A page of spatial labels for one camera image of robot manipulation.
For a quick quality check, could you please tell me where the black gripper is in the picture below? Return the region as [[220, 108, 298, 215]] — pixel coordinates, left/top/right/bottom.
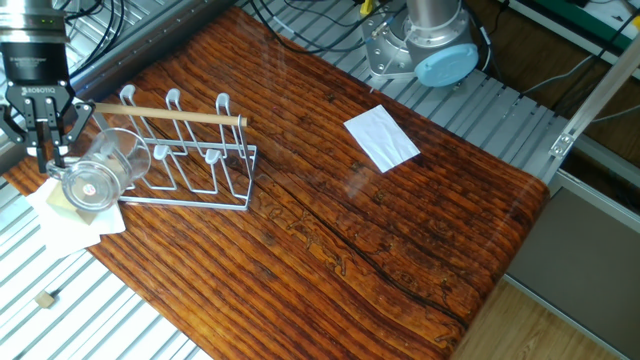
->
[[0, 48, 96, 173]]

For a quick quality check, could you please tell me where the clear glass cup with handle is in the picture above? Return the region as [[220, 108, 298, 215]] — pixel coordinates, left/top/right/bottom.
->
[[60, 128, 152, 213]]

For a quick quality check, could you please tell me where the white wire cup rack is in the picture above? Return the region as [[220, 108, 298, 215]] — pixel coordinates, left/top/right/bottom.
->
[[92, 88, 259, 213]]

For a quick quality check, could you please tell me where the large wooden block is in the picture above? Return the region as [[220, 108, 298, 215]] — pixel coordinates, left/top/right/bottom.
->
[[46, 192, 73, 213]]

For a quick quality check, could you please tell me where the crumpled white paper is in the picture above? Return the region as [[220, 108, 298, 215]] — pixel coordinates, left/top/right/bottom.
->
[[25, 178, 129, 251]]

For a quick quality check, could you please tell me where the flat white paper sheet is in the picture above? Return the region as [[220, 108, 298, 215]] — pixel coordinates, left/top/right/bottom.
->
[[343, 104, 422, 175]]

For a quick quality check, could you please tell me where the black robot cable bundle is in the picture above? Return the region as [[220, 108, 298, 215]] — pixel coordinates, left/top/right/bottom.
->
[[245, 0, 411, 53]]

